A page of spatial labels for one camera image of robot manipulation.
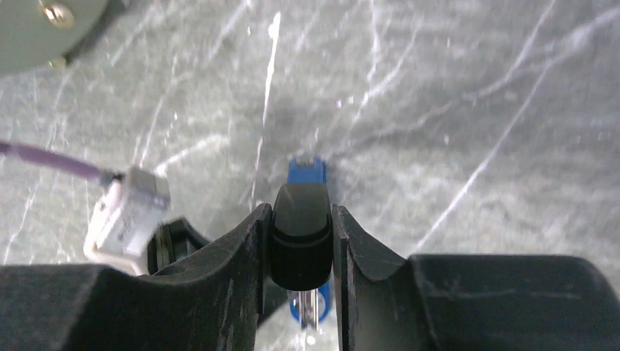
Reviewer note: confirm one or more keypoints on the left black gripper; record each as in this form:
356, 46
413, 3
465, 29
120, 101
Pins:
172, 242

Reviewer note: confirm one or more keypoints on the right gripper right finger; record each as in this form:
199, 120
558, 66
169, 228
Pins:
466, 301

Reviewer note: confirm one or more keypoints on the round white orange drawer box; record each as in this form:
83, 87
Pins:
34, 33

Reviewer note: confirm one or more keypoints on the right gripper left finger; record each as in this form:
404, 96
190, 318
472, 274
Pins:
210, 300

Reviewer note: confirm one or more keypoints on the blue black stapler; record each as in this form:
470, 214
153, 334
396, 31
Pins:
300, 240

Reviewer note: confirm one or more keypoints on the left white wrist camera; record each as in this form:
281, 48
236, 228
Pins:
125, 219

